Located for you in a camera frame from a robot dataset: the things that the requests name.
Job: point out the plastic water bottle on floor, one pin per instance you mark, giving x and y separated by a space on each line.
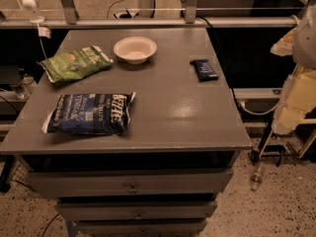
257 177

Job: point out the grey drawer cabinet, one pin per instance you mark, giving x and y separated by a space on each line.
164 173

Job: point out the yellow wooden stand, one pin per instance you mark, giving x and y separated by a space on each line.
279 151

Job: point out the dark blue rxbar wrapper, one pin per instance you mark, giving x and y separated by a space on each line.
203 70

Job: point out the plastic water bottle left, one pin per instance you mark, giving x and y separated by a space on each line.
24 87

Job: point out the white desk lamp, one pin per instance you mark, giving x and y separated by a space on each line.
34 7

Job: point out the green kettle chip bag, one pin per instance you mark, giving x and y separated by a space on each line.
75 65

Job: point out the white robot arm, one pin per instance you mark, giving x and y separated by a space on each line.
308 22

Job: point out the blue kettle chip bag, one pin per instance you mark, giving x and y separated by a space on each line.
106 114

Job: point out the white paper bowl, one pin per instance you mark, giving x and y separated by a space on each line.
135 50

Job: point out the metal railing frame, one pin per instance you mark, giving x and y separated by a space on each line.
65 14

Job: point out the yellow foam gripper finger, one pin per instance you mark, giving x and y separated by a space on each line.
298 94

